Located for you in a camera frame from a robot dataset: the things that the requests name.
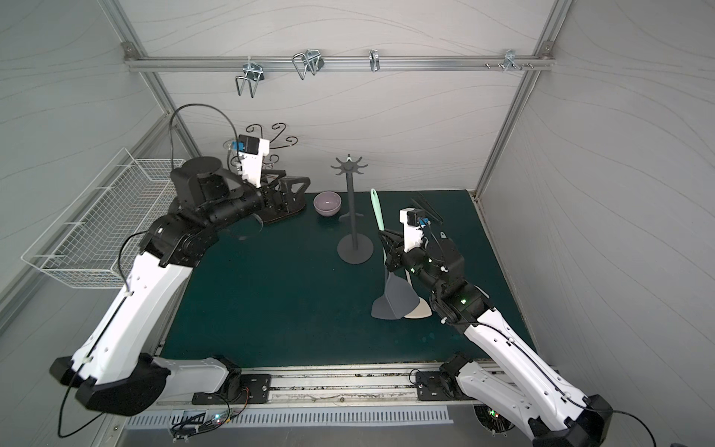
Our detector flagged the grey utensil mint handle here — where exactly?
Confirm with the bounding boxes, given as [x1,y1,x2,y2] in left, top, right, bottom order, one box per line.
[370,189,421,320]

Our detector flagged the grey spatula mint handle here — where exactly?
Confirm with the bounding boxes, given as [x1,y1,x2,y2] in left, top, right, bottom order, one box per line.
[371,294,401,320]

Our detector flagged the beige spatula grey handle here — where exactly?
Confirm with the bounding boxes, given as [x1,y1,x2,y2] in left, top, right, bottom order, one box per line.
[405,297,432,320]

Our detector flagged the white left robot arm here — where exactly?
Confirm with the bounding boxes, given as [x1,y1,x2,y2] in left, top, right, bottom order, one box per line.
[50,156,311,416]

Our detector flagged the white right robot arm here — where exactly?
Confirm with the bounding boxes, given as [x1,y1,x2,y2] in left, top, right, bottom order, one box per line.
[379,230,613,446]

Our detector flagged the grey utensil rack stand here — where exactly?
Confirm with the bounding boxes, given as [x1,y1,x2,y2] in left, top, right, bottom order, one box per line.
[333,154,374,264]

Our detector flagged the lilac ceramic bowl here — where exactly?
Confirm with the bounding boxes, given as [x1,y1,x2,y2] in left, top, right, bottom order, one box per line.
[313,191,343,217]

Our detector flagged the copper spiral mug tree stand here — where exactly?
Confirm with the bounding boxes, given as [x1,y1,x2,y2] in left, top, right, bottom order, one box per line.
[228,122,308,225]

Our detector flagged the black tongs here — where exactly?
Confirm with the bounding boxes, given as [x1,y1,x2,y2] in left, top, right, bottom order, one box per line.
[411,193,444,225]

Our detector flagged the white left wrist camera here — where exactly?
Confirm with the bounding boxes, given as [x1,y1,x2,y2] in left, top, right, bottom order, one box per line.
[235,134,270,187]

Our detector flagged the aluminium rail with hooks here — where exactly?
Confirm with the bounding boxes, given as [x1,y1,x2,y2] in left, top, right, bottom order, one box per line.
[121,42,556,96]

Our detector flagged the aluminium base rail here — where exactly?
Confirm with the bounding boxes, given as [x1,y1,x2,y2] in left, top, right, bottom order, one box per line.
[111,361,571,412]

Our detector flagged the white wire basket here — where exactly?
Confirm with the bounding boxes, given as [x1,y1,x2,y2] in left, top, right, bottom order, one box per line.
[22,148,184,289]

